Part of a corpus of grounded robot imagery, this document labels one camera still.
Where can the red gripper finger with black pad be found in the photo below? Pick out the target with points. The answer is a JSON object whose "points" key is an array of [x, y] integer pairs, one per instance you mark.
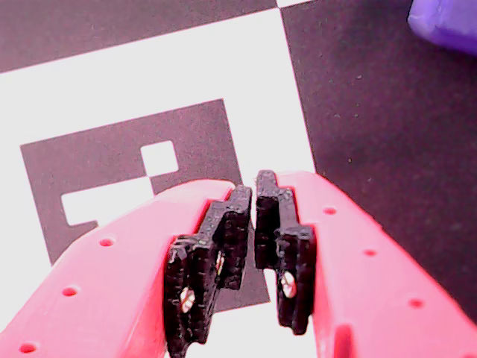
{"points": [[112, 283], [365, 291]]}

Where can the blue cube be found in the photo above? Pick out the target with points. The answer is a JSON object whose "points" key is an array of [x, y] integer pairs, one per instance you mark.
{"points": [[447, 22]]}

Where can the black white marker checkerboard mat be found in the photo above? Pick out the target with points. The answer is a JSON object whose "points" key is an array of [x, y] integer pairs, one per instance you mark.
{"points": [[149, 74]]}

